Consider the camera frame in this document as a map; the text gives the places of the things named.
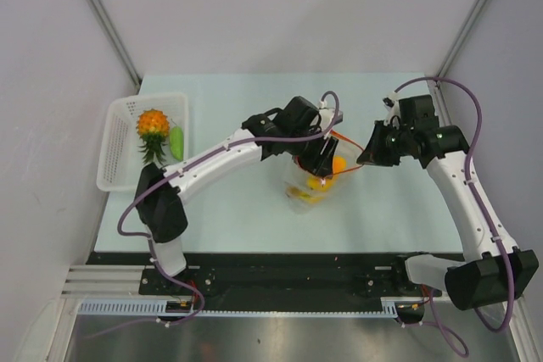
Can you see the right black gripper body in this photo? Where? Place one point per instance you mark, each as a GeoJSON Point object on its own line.
{"type": "Point", "coordinates": [399, 144]}

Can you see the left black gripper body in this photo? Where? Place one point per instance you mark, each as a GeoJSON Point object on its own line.
{"type": "Point", "coordinates": [307, 157]}

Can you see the orange fake mango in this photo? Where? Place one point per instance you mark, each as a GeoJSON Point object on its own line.
{"type": "Point", "coordinates": [339, 164]}

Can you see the green fake pepper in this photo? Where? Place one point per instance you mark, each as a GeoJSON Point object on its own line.
{"type": "Point", "coordinates": [176, 141]}

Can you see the orange fake pineapple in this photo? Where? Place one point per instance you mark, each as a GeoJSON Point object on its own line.
{"type": "Point", "coordinates": [153, 129]}

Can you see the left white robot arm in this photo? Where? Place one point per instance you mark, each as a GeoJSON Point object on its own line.
{"type": "Point", "coordinates": [301, 129]}

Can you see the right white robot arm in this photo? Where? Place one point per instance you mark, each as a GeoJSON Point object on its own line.
{"type": "Point", "coordinates": [494, 268]}

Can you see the yellow fake banana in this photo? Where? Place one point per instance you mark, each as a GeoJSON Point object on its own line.
{"type": "Point", "coordinates": [316, 190]}

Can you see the white plastic basket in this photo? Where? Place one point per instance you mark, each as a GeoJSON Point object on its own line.
{"type": "Point", "coordinates": [120, 161]}

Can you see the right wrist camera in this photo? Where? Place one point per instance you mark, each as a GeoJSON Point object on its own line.
{"type": "Point", "coordinates": [412, 112]}

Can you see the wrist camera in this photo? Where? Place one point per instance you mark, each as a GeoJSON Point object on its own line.
{"type": "Point", "coordinates": [412, 112]}
{"type": "Point", "coordinates": [328, 116]}

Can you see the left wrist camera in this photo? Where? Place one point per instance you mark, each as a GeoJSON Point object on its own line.
{"type": "Point", "coordinates": [328, 116]}

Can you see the right aluminium frame post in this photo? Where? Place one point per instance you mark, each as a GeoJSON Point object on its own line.
{"type": "Point", "coordinates": [474, 15]}

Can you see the aluminium frame post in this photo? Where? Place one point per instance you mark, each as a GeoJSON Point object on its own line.
{"type": "Point", "coordinates": [474, 15]}
{"type": "Point", "coordinates": [118, 46]}

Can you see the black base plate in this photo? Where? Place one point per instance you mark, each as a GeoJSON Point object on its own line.
{"type": "Point", "coordinates": [278, 282]}

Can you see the left aluminium frame post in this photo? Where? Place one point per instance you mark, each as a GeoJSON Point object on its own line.
{"type": "Point", "coordinates": [118, 46]}

